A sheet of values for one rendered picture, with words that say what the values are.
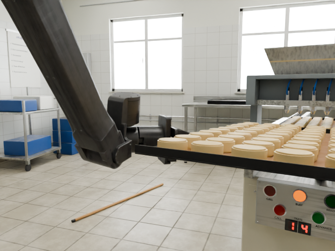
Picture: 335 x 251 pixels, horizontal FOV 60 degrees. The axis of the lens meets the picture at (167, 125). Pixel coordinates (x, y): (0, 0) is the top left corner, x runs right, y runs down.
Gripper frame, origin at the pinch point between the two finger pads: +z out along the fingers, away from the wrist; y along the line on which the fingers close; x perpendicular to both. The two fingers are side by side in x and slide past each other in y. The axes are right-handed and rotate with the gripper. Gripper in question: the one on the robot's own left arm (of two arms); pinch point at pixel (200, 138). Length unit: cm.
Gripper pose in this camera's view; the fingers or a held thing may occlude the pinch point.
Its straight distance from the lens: 67.0
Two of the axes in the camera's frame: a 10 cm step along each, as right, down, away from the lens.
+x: 2.7, 1.2, -9.6
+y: -0.3, 9.9, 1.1
